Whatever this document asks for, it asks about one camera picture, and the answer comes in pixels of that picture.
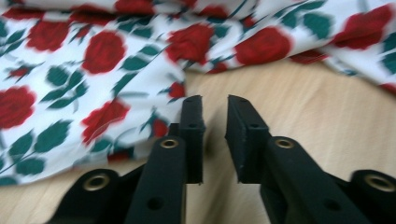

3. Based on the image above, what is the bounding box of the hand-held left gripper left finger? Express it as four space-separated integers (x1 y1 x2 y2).
124 94 206 224

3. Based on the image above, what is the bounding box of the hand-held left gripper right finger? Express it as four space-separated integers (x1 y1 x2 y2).
224 94 372 224

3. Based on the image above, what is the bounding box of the white red floral shirt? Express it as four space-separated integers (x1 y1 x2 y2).
0 0 396 188

